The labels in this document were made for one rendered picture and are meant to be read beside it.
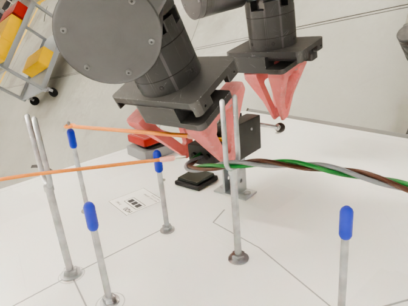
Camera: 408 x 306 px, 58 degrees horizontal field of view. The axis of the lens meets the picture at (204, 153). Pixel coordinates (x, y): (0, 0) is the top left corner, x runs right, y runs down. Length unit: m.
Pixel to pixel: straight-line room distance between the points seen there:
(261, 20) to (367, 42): 1.51
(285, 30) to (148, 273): 0.30
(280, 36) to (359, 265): 0.26
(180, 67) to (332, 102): 1.54
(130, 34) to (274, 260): 0.22
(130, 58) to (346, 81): 1.67
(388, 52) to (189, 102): 1.62
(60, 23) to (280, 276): 0.24
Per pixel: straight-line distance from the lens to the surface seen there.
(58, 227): 0.33
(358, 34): 1.98
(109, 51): 0.21
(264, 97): 0.48
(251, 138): 0.41
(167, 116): 0.30
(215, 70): 0.30
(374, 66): 1.84
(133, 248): 0.36
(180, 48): 0.29
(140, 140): 0.56
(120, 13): 0.20
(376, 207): 0.42
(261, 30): 0.45
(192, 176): 0.46
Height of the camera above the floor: 1.43
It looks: 43 degrees down
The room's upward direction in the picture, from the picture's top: 58 degrees counter-clockwise
